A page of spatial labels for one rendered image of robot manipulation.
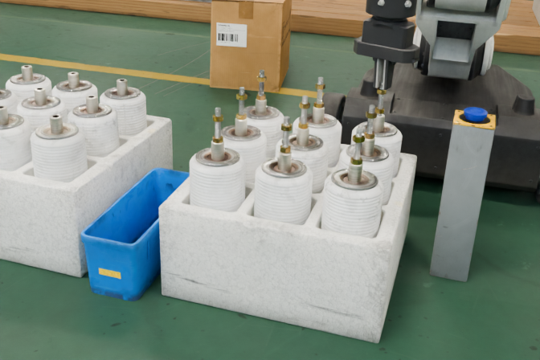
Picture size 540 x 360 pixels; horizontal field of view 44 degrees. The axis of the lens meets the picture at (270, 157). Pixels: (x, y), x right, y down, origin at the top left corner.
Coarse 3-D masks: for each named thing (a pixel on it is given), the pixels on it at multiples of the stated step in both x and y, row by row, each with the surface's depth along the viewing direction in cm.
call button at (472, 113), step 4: (468, 108) 118; (472, 108) 118; (476, 108) 118; (480, 108) 118; (464, 112) 118; (468, 112) 117; (472, 112) 116; (476, 112) 116; (480, 112) 117; (484, 112) 117; (468, 116) 117; (472, 116) 116; (476, 116) 116; (480, 116) 116; (484, 116) 116; (472, 120) 117; (476, 120) 117; (480, 120) 117
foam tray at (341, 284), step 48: (192, 240) 113; (240, 240) 110; (288, 240) 107; (336, 240) 105; (384, 240) 105; (192, 288) 117; (240, 288) 114; (288, 288) 111; (336, 288) 108; (384, 288) 106
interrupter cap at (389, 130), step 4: (360, 124) 130; (364, 124) 131; (384, 124) 131; (388, 124) 131; (364, 128) 129; (384, 128) 130; (388, 128) 130; (392, 128) 130; (396, 128) 129; (364, 132) 127; (376, 132) 128; (380, 132) 128; (384, 132) 128; (388, 132) 127; (392, 132) 128; (396, 132) 127; (376, 136) 126; (380, 136) 126; (384, 136) 126; (388, 136) 126
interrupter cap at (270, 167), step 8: (272, 160) 114; (296, 160) 114; (264, 168) 110; (272, 168) 111; (296, 168) 111; (304, 168) 111; (272, 176) 108; (280, 176) 108; (288, 176) 108; (296, 176) 108
